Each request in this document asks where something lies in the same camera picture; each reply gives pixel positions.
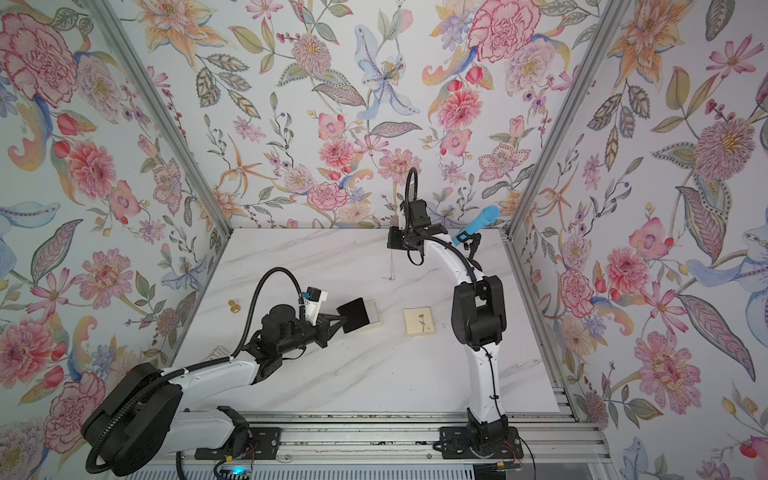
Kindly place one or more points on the black foam insert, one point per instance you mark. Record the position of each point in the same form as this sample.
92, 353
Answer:
356, 315

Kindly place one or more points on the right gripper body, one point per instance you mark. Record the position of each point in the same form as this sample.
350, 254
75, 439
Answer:
402, 239

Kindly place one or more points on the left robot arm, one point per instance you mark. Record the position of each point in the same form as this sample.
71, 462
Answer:
155, 412

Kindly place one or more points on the small barcode box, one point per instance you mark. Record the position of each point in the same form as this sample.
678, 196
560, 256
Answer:
219, 352

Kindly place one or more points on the blue microphone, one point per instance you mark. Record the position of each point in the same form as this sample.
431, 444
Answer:
486, 217

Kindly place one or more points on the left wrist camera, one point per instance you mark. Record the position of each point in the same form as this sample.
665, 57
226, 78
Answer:
313, 298

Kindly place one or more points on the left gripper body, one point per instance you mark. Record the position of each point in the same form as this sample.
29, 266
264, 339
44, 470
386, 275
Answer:
303, 335

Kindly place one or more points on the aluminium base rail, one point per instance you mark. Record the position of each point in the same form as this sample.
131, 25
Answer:
409, 437

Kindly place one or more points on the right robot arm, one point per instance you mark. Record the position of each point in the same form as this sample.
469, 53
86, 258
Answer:
478, 321

